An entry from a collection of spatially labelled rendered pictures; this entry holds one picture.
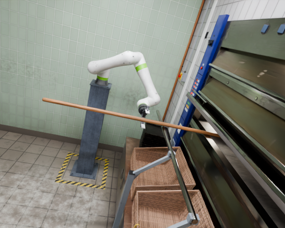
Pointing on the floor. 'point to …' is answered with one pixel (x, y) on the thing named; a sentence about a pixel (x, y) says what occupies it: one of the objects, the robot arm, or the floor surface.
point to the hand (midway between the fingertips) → (145, 120)
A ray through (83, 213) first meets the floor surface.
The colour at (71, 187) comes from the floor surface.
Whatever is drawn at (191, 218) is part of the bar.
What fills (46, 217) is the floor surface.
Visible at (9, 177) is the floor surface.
